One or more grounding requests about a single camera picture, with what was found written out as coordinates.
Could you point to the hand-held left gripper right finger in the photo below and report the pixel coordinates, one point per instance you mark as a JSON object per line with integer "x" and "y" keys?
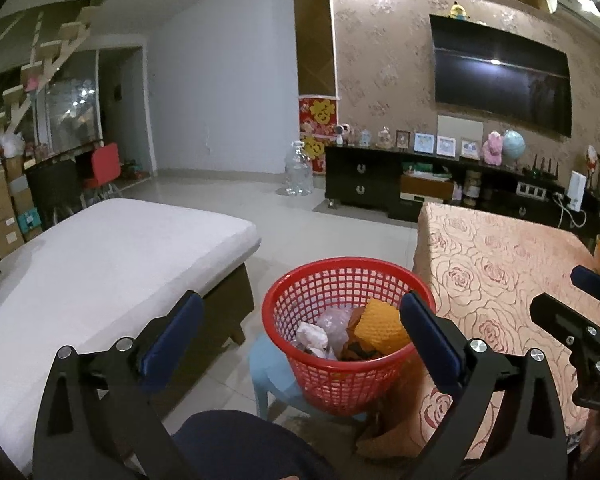
{"x": 427, "y": 342}

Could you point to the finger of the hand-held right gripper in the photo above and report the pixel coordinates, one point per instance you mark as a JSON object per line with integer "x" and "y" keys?
{"x": 587, "y": 276}
{"x": 565, "y": 320}

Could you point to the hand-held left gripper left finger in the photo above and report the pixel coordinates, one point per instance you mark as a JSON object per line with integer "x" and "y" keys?
{"x": 172, "y": 340}

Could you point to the brown orange wrapper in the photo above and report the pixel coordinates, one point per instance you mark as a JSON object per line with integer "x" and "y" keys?
{"x": 360, "y": 352}

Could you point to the clear plastic bag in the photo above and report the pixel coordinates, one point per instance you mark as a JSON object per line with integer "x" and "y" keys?
{"x": 337, "y": 327}

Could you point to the red plastic mesh basket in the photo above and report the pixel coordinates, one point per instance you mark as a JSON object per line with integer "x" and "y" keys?
{"x": 330, "y": 390}

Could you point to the clear wrapper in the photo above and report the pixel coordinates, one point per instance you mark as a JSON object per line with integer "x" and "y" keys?
{"x": 312, "y": 335}

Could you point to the rose patterned tablecloth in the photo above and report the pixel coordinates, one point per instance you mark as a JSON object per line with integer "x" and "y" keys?
{"x": 505, "y": 270}

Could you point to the white box device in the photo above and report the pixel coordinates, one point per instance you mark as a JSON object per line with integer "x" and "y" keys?
{"x": 578, "y": 190}

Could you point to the white mattress bed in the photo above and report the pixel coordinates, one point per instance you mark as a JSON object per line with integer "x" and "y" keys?
{"x": 105, "y": 270}

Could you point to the blue plastic stool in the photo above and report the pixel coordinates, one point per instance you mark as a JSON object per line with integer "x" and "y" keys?
{"x": 270, "y": 365}

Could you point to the white socket panel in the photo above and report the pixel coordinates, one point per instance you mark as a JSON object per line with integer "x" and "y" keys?
{"x": 532, "y": 188}

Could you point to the red white figurine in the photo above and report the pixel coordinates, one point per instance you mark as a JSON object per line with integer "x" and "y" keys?
{"x": 592, "y": 165}

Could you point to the black router with antennas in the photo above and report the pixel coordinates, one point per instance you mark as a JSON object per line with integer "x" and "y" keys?
{"x": 542, "y": 174}

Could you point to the person's dark trouser leg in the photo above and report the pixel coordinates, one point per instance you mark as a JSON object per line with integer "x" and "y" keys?
{"x": 240, "y": 445}

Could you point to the beige tin can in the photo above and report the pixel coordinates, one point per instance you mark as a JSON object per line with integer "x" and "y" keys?
{"x": 472, "y": 185}

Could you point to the pale blue globe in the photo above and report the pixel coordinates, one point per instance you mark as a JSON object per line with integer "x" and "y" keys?
{"x": 514, "y": 144}

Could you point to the brown wooden box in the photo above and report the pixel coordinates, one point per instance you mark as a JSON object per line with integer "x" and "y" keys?
{"x": 426, "y": 189}

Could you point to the pink plush toy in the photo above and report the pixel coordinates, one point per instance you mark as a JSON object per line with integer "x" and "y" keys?
{"x": 492, "y": 149}

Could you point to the green flat box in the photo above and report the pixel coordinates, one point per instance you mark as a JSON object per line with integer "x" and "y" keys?
{"x": 427, "y": 172}

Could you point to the black television cabinet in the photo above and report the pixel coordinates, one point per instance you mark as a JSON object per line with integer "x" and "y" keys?
{"x": 360, "y": 180}

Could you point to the red chair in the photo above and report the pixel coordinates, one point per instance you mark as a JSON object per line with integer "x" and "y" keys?
{"x": 104, "y": 165}

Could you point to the black chair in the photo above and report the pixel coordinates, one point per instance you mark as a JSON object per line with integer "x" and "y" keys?
{"x": 55, "y": 187}

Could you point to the glass dome ornament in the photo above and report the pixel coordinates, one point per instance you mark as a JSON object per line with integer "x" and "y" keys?
{"x": 385, "y": 138}

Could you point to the clear water jug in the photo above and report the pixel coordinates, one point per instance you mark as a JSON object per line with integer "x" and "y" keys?
{"x": 299, "y": 172}

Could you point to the stack of cardboard boxes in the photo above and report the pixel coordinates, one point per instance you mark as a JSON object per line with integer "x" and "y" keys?
{"x": 5, "y": 205}

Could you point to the red floral poster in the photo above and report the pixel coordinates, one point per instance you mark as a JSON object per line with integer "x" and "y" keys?
{"x": 320, "y": 115}

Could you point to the white plastic bag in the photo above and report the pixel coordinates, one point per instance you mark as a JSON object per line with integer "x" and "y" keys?
{"x": 12, "y": 145}

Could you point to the glass sliding door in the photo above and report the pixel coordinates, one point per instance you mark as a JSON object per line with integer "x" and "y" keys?
{"x": 70, "y": 100}

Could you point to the white air conditioner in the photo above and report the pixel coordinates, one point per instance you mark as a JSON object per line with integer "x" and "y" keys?
{"x": 572, "y": 1}

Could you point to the yellow plush toy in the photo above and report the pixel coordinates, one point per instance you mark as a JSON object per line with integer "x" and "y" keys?
{"x": 459, "y": 12}

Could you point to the white staircase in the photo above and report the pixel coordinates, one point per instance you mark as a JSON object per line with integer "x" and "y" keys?
{"x": 45, "y": 55}

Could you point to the white rectangular wall panel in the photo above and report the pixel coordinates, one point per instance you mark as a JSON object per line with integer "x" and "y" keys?
{"x": 459, "y": 125}

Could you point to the small brown photo frame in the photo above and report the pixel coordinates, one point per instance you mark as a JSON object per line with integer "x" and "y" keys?
{"x": 402, "y": 139}

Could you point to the wall television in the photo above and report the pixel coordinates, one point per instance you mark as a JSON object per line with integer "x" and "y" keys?
{"x": 500, "y": 75}

